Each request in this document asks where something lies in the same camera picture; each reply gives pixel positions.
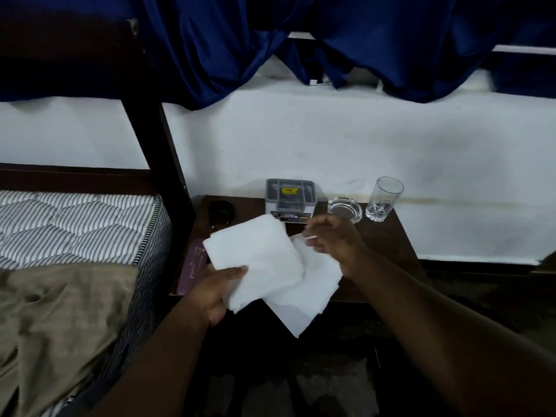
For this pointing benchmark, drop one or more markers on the person's left hand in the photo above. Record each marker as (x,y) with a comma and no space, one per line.
(208,295)

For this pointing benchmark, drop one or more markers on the person's right hand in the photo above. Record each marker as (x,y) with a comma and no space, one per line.
(339,241)

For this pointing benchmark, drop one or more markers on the person's left thumb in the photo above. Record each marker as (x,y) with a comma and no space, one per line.
(232,274)

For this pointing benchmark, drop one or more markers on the person's right fingers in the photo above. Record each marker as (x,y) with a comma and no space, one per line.
(313,234)

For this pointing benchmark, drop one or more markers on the white cloth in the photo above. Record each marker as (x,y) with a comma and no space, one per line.
(273,271)

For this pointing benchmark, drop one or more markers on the person's left forearm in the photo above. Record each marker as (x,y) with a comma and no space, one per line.
(143,369)

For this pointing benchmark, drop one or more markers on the person's right forearm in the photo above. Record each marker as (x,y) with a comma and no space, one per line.
(456,343)

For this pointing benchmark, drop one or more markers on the purple booklet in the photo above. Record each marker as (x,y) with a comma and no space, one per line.
(192,269)

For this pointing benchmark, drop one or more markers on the clear glass ashtray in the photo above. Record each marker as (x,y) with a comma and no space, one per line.
(345,208)

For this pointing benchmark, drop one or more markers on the grey plastic organizer box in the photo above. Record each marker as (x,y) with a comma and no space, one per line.
(289,199)

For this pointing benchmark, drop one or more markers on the dark wooden bedside table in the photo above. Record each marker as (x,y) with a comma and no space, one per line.
(369,247)

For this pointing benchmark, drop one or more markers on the black round object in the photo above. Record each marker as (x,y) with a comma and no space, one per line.
(220,211)

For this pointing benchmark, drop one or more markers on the clear drinking glass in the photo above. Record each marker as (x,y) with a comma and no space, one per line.
(384,198)

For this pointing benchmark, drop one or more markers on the striped quilted mattress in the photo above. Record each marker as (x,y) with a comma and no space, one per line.
(82,230)

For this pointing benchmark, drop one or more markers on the beige bed sheet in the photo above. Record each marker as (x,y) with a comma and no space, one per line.
(56,325)

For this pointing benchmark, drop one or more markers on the blue curtain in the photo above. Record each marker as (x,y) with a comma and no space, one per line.
(304,39)

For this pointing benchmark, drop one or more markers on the dark wooden bed frame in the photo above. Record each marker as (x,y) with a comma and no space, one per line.
(147,138)

